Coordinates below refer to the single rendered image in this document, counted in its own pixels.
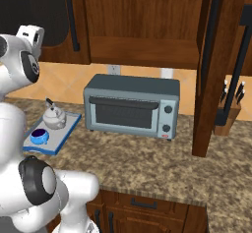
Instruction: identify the blue grey tray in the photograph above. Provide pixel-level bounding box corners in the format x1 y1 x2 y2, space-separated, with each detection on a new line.
22 111 83 156

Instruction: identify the white kettle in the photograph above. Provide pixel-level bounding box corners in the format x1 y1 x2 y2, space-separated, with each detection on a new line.
42 97 68 131

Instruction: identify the brown wooden cabinet door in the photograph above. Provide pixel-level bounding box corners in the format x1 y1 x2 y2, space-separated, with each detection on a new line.
191 0 252 158

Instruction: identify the blue mug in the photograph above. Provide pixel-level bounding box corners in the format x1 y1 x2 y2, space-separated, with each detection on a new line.
30 128 50 146

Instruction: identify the brown base cabinet door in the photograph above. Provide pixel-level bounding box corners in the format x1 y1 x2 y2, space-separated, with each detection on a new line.
104 206 192 233
86 191 106 233

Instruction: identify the cabinet door with dark pane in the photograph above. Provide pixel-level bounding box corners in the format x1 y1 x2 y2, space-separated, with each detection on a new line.
0 0 92 66

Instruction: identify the grey toaster oven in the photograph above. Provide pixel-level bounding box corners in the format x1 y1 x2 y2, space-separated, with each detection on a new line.
83 73 181 143

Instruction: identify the wooden knife block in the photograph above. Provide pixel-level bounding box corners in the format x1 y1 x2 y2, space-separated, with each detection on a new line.
213 96 242 137

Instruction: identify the brown wooden drawer front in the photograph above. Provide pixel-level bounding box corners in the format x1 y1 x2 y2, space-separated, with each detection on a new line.
112 192 193 219

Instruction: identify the white wall outlet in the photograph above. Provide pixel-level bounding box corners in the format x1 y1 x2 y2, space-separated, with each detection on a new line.
107 64 122 77
159 67 174 80

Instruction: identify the brown wooden wall cabinet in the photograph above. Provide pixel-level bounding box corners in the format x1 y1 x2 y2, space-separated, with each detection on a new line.
82 0 215 71

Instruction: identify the black drawer handle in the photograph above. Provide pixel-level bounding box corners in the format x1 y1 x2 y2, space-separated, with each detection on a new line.
130 197 158 210

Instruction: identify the black handled knife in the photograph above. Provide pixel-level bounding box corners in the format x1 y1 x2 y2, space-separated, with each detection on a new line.
234 81 247 106
220 79 229 104

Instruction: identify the long black door handle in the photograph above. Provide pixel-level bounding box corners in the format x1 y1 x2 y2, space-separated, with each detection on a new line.
199 0 224 87
64 0 82 53
214 3 252 128

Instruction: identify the black base cabinet handle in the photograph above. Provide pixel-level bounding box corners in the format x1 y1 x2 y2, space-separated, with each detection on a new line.
107 211 115 233
94 208 103 233

